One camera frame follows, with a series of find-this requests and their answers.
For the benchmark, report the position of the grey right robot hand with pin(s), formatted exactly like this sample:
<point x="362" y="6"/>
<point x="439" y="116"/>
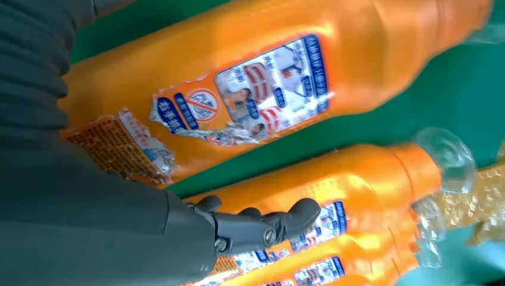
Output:
<point x="79" y="229"/>

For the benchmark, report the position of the yellow plastic sheet mat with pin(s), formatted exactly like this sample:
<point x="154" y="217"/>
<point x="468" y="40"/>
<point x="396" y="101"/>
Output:
<point x="485" y="197"/>

